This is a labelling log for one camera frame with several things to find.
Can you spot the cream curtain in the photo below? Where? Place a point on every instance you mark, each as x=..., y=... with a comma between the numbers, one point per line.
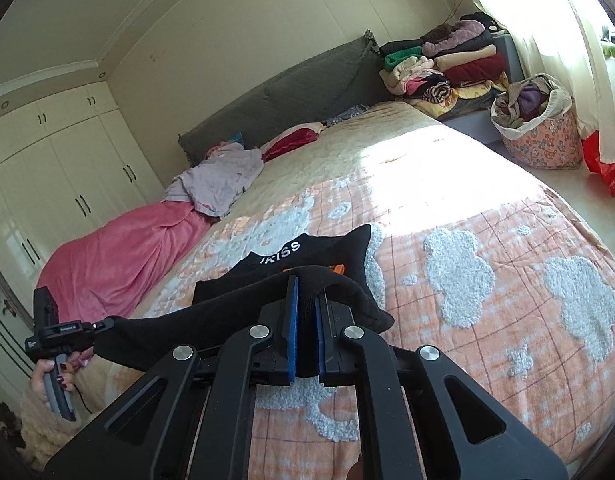
x=562, y=35

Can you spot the flower print laundry basket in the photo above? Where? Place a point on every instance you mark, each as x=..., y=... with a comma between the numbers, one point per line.
x=537, y=145

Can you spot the purple garment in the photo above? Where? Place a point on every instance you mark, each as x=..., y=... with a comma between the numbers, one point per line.
x=528, y=102

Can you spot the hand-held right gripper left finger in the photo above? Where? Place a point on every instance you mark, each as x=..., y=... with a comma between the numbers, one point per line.
x=291, y=330

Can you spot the cream wardrobe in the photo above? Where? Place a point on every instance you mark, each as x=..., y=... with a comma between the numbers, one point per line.
x=62, y=170

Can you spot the grey nightstand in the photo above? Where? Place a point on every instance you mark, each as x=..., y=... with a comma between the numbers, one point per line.
x=475, y=125

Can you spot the person's right hand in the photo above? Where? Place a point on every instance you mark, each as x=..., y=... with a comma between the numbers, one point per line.
x=355, y=470

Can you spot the teal cloth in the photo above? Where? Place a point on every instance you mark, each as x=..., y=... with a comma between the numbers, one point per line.
x=236, y=139

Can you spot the grey quilted headboard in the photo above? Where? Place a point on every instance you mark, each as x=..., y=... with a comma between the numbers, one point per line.
x=287, y=90

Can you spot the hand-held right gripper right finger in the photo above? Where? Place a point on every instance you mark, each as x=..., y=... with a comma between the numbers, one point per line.
x=321, y=340

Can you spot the person's left hand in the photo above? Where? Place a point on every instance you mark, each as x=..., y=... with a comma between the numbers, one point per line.
x=37, y=385

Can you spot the grey patterned cloth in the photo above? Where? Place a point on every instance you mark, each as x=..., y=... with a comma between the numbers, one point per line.
x=347, y=115

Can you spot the red bag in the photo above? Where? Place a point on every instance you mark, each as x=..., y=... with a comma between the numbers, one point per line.
x=600, y=160

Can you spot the white door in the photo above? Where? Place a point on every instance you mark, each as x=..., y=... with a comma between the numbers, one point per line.
x=9, y=340

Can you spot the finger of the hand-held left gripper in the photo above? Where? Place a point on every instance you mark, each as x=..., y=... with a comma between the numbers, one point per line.
x=104, y=329

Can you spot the pink blanket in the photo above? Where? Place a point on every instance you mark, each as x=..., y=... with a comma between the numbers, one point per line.
x=112, y=260

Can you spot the person's left forearm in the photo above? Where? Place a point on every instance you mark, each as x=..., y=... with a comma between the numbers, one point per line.
x=42, y=435

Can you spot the pile of folded clothes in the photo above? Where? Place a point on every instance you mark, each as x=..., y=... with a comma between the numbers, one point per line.
x=467, y=67

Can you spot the orange checked bedspread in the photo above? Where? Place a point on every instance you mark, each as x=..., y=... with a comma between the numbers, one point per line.
x=487, y=210

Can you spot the lilac garment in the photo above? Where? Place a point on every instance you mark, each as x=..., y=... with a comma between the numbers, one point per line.
x=217, y=175

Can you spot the red pillow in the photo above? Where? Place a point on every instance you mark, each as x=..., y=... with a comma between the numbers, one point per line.
x=295, y=140

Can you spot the black sweater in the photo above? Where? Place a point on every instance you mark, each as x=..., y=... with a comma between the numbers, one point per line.
x=267, y=270

